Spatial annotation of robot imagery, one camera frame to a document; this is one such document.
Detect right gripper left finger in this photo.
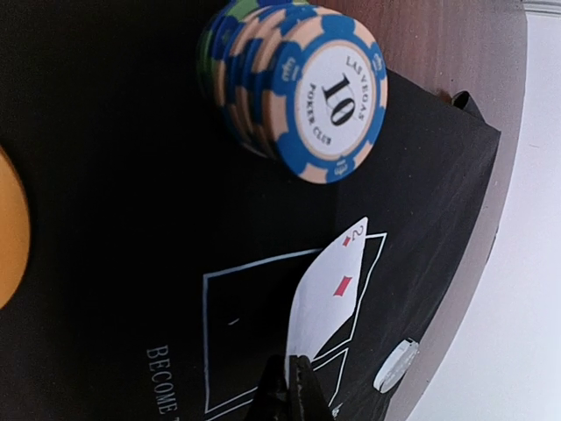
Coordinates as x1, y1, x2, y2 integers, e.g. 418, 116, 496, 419
245, 355, 290, 421

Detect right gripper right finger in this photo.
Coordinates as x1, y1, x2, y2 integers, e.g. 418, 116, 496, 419
292, 356, 335, 421

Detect two of diamonds card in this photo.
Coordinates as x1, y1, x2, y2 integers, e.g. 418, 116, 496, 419
284, 217, 368, 379

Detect orange big blind button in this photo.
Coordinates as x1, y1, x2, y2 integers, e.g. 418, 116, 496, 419
0, 149, 32, 308

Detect blue white chip stack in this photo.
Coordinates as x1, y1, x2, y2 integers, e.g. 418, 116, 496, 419
196, 1, 388, 184

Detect black poker cloth mat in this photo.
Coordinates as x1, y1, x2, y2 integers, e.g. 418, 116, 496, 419
1, 1, 501, 420

